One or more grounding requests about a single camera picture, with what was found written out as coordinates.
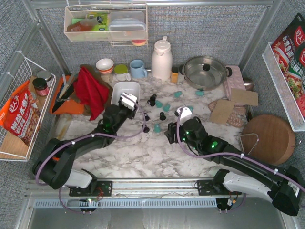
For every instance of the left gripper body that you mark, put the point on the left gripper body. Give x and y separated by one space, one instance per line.
128 112

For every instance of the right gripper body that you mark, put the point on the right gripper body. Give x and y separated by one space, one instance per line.
171 132

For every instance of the black coffee capsule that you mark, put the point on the black coffee capsule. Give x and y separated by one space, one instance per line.
147 118
146 129
162 116
152 100

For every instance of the white plastic storage basket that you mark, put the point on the white plastic storage basket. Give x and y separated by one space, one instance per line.
127 87

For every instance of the cardboard sheet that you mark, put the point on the cardboard sheet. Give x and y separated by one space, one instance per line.
222 111
244 97

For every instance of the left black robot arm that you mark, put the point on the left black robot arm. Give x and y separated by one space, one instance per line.
54 165

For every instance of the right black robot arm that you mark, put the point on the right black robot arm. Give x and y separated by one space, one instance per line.
284 188

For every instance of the red cloth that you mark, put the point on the red cloth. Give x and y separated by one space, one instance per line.
91 93

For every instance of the green lidded cup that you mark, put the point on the green lidded cup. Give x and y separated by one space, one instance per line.
121 72

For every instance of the blue mug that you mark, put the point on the blue mug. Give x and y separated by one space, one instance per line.
137 69

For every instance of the white orange striped bowl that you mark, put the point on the white orange striped bowl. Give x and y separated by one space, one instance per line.
105 65

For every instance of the orange plastic tray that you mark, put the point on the orange plastic tray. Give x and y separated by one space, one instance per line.
69 107

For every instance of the black chef knife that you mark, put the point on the black chef knife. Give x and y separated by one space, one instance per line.
59 101

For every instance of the white thermos jug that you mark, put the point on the white thermos jug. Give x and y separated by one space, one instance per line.
162 60

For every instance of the yellow spice bottle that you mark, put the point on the yellow spice bottle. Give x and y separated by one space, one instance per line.
174 74

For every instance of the steel pot with lid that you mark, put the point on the steel pot with lid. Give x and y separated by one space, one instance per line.
205 73

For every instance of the pink striped oven mitt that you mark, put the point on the pink striped oven mitt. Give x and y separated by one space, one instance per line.
237 116

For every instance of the pink box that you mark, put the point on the pink box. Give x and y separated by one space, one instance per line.
233 80

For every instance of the clear plastic food box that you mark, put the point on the clear plastic food box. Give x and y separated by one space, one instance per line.
127 25

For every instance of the red lidded jar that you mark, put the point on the red lidded jar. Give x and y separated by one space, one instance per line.
40 86

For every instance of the round wooden board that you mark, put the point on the round wooden board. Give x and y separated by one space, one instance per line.
276 138

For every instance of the orange snack bag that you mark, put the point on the orange snack bag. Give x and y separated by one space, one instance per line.
19 116

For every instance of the red seasoning packet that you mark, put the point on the red seasoning packet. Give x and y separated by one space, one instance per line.
289 51

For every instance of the white handled knife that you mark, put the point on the white handled knife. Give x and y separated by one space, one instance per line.
70 81

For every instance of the metal wire stand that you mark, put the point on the metal wire stand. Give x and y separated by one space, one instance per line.
248 143

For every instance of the white wire rack left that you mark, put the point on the white wire rack left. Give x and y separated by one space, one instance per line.
11 147

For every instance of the white wire basket right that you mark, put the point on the white wire basket right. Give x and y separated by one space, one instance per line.
289 104

